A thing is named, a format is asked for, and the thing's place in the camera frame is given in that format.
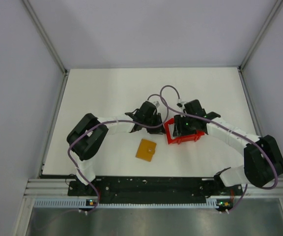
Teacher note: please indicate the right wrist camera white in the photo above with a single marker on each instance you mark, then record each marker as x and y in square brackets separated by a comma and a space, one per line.
[181, 104]

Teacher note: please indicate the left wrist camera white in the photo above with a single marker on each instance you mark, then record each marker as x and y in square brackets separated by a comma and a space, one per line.
[156, 103]

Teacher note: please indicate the yellow leather card holder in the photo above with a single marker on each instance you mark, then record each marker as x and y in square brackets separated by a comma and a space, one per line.
[146, 150]

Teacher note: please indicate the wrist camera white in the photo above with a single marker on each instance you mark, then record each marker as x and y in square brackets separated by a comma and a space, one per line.
[156, 103]
[181, 104]

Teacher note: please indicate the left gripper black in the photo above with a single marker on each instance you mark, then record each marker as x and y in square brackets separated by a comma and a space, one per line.
[159, 130]

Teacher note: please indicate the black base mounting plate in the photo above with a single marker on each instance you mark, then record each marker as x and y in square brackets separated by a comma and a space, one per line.
[152, 190]

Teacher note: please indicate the aluminium frame rail front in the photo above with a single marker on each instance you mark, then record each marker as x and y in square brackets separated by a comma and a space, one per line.
[59, 188]

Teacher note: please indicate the red plastic card bin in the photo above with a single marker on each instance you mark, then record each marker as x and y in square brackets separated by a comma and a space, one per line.
[177, 137]

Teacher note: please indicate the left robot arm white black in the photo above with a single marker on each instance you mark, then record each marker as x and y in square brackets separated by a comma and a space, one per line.
[88, 135]

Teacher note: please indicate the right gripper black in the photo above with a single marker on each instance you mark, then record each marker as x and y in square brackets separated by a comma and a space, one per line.
[179, 129]

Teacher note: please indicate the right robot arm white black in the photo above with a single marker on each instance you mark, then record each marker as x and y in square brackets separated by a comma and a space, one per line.
[262, 158]

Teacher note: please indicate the grey slotted cable duct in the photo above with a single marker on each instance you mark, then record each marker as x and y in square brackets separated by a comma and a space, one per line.
[87, 204]

